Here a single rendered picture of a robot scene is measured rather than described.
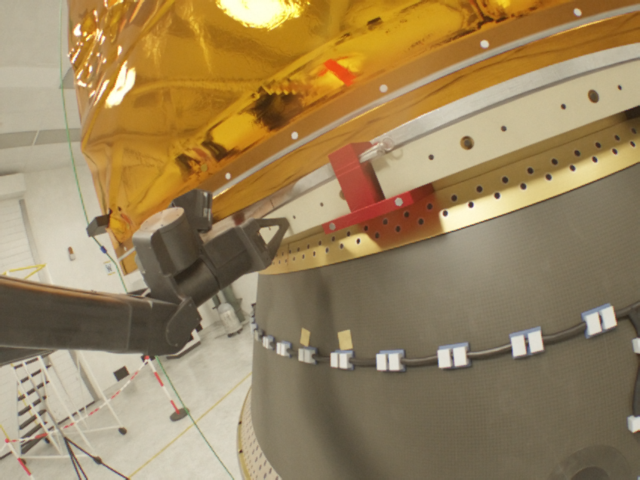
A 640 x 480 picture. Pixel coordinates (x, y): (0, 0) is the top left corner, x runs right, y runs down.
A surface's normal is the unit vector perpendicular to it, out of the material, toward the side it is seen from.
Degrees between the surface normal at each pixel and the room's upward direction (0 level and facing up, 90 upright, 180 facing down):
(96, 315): 106
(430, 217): 62
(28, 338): 114
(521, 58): 90
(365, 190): 90
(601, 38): 90
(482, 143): 90
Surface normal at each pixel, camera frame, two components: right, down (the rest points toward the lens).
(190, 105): -0.41, 0.20
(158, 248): 0.93, 0.03
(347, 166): -0.59, 0.29
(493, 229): -0.60, -0.21
